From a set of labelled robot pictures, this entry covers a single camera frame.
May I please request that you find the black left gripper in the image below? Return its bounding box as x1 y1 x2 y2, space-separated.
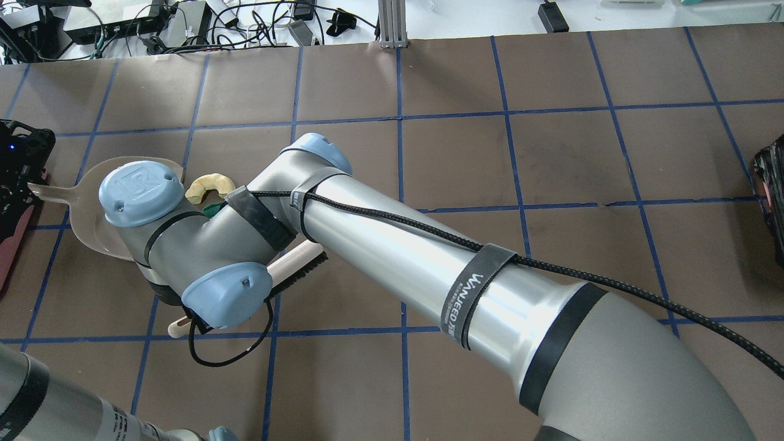
1 119 56 242

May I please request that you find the beige plastic dustpan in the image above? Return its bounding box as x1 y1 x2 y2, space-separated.
28 156 184 262

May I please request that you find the yellow crescent trash piece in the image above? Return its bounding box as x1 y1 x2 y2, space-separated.
184 173 237 205

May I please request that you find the green trash piece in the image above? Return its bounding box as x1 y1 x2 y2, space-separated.
202 203 224 218

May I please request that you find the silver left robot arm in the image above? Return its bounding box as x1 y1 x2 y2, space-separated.
2 119 202 440

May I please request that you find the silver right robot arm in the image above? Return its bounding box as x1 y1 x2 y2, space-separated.
98 133 755 440

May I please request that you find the pink bin black liner left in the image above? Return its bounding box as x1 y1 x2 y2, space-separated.
1 206 36 292

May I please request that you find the black lined bin right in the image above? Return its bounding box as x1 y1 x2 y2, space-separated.
752 136 783 267

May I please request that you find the black power adapter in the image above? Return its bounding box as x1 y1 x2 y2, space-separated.
537 1 570 34

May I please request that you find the black network switch box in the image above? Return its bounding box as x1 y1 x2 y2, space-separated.
62 1 170 45

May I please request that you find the aluminium frame post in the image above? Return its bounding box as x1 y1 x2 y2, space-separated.
376 0 409 48

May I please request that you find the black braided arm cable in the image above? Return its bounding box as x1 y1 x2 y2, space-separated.
187 190 784 379

